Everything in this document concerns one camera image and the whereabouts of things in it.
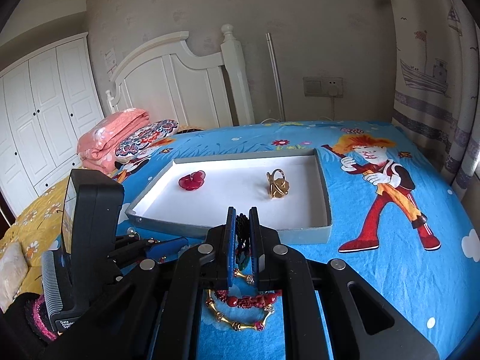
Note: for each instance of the white wooden headboard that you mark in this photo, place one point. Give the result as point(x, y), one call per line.
point(164, 77)

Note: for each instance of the patterned round cushion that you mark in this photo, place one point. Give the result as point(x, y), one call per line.
point(151, 136)

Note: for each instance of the fluffy beige cushion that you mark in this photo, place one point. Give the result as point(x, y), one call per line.
point(13, 271)

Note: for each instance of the ship pattern curtain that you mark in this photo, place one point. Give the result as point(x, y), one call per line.
point(436, 96)

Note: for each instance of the grey white shallow tray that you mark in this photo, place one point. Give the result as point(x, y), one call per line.
point(302, 217)

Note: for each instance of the red flower brooch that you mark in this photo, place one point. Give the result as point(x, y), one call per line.
point(192, 181)

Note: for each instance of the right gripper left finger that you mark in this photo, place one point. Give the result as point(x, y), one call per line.
point(206, 266)

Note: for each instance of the pink black sleeve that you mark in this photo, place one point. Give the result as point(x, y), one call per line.
point(25, 328)

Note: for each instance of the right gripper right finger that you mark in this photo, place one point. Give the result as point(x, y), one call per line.
point(329, 310)

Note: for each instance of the wall socket switch panel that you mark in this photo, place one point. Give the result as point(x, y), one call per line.
point(323, 87)

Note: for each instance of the white wardrobe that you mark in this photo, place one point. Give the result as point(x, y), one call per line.
point(48, 101)

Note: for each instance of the pink folded quilt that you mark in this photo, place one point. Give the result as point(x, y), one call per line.
point(96, 148)

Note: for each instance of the white wall pipe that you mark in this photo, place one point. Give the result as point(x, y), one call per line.
point(276, 77)

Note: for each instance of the paper notice on wall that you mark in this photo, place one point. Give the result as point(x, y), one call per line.
point(110, 61)

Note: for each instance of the yellow daisy bedsheet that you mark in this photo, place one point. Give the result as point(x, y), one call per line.
point(37, 229)

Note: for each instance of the gold interlocked ring bangle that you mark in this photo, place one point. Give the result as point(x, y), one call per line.
point(278, 186)

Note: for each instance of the blue cartoon tablecloth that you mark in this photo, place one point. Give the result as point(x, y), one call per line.
point(430, 273)

